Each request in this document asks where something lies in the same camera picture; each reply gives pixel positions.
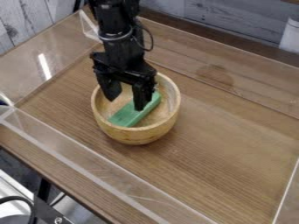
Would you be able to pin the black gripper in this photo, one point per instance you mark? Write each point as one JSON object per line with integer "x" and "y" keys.
{"x": 120, "y": 64}

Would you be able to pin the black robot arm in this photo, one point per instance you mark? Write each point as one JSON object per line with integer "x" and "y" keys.
{"x": 116, "y": 15}

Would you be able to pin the black table leg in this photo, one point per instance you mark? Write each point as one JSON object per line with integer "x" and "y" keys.
{"x": 44, "y": 190}

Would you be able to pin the light wooden bowl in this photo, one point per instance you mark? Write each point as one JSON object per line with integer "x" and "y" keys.
{"x": 153, "y": 125}

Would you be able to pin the clear acrylic tray enclosure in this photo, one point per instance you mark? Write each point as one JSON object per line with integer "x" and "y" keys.
{"x": 224, "y": 168}

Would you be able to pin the white cylindrical container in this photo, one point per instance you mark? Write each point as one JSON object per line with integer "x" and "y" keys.
{"x": 289, "y": 39}

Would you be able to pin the green rectangular block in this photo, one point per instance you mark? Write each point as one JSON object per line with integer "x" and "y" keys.
{"x": 126, "y": 117}

